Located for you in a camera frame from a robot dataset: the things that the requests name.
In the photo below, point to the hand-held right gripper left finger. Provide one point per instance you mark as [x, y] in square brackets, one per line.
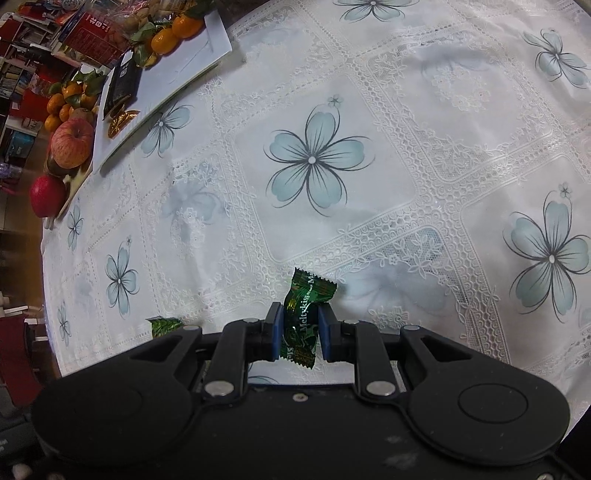
[276, 333]

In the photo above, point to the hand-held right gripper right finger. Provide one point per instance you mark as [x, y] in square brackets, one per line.
[324, 335]

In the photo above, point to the dark green candy packet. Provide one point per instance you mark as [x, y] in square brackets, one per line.
[302, 314]

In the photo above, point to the dark red seat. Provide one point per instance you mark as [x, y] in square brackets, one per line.
[18, 360]

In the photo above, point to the bright green snack packet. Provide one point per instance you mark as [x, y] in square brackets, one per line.
[164, 326]

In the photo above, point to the white lace floral tablecloth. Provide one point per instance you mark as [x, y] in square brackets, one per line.
[392, 184]

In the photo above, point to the wooden fruit tray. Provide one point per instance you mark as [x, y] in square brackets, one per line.
[76, 184]

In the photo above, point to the dark red apple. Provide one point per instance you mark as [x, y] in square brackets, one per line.
[47, 196]

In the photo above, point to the gold foil wrapper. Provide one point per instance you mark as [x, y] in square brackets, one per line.
[121, 122]

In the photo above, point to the brown kiwi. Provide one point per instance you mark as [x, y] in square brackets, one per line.
[57, 167]

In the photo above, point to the pale red apple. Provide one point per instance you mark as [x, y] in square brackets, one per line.
[71, 144]

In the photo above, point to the white rectangular tray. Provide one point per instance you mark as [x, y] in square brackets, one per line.
[184, 64]

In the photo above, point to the black snack packet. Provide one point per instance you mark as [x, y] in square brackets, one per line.
[122, 85]

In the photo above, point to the mandarin orange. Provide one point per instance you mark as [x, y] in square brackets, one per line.
[187, 25]
[165, 41]

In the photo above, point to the pile of leafy mandarins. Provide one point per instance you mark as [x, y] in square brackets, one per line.
[62, 104]

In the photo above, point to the clear plastic nut container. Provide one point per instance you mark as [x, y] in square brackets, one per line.
[147, 14]

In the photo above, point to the red printed box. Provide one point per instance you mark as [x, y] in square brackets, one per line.
[94, 39]

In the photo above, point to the cluttered bookshelf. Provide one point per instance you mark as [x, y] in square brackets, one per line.
[25, 60]

